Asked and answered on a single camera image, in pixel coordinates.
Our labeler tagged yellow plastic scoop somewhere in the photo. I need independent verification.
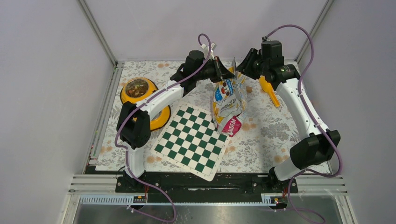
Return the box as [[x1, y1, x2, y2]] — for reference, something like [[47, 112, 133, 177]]
[[259, 76, 280, 108]]

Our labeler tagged green white chessboard mat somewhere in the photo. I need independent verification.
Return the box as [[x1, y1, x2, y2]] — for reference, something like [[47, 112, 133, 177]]
[[151, 102, 230, 182]]

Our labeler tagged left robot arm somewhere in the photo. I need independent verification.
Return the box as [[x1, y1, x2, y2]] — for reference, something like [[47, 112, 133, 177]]
[[115, 50, 236, 192]]

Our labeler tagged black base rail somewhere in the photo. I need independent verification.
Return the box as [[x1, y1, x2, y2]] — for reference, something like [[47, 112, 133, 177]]
[[115, 171, 299, 195]]

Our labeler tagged floral tablecloth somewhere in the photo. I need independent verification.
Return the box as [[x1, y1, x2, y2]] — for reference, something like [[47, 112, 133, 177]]
[[95, 60, 332, 175]]

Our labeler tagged pet food bag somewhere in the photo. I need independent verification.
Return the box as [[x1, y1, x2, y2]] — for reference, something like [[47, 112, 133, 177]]
[[212, 60, 247, 137]]

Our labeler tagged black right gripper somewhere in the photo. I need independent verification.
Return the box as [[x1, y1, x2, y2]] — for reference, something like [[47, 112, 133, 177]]
[[235, 48, 269, 80]]

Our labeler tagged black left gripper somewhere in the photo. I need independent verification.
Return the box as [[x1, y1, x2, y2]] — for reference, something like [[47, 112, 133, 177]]
[[194, 56, 234, 83]]

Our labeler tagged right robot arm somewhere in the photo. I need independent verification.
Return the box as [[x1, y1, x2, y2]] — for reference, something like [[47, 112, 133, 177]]
[[236, 40, 340, 192]]

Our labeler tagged yellow double pet bowl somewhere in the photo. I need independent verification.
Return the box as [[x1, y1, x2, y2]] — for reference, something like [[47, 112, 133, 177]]
[[120, 77, 171, 131]]

